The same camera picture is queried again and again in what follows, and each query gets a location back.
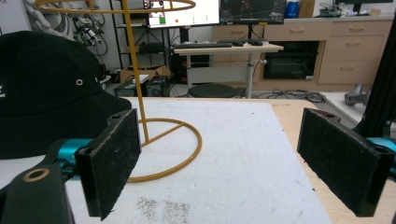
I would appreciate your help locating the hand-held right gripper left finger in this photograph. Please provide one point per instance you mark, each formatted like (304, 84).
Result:
(109, 161)

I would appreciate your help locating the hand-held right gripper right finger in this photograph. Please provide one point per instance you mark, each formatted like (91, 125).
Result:
(339, 161)

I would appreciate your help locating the black baseball cap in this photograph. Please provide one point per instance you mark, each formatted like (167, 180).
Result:
(46, 93)

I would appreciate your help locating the grey device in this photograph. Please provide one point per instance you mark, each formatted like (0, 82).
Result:
(356, 97)

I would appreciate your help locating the black equipment box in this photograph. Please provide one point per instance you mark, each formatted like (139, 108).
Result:
(155, 87)

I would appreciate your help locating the cardboard box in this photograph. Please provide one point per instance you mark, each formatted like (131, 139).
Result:
(140, 72)

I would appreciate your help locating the white foam mat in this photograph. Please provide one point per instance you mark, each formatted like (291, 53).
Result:
(236, 155)

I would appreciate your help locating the light wooden cabinet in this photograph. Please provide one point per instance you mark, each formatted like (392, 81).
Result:
(351, 49)

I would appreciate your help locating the black metal shelf rack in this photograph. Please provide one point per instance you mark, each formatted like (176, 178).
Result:
(146, 46)

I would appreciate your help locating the black round stool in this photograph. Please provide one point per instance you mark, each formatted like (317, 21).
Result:
(212, 90)

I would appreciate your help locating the black keyboard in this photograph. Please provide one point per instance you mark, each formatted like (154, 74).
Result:
(202, 45)

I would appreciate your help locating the light wooden desk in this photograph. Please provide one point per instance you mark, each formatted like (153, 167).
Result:
(230, 49)

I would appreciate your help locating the brown paper bag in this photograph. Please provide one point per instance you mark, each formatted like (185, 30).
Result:
(306, 8)

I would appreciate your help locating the blue container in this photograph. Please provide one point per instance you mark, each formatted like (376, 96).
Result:
(292, 10)

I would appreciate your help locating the monitor with white screen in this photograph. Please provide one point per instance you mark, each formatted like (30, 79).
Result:
(186, 14)

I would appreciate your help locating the monitor with dark screen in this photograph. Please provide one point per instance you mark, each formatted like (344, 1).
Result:
(252, 11)

